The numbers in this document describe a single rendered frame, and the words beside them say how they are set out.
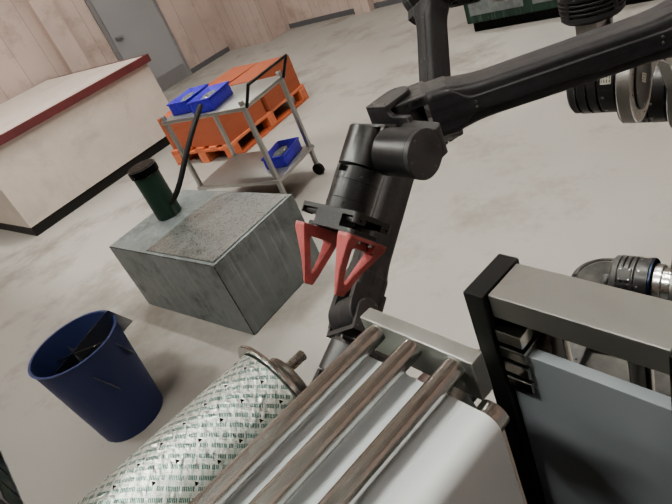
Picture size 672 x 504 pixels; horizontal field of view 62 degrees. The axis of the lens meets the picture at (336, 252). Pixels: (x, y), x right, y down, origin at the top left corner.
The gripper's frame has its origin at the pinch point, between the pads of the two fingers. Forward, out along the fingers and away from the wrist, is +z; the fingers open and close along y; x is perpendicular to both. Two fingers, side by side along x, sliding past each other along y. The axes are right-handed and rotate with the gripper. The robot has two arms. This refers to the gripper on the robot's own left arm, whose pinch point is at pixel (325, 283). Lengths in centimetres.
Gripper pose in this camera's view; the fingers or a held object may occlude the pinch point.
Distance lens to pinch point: 68.4
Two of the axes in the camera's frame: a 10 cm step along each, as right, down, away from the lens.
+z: -3.0, 9.6, -0.1
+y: -6.5, -2.0, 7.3
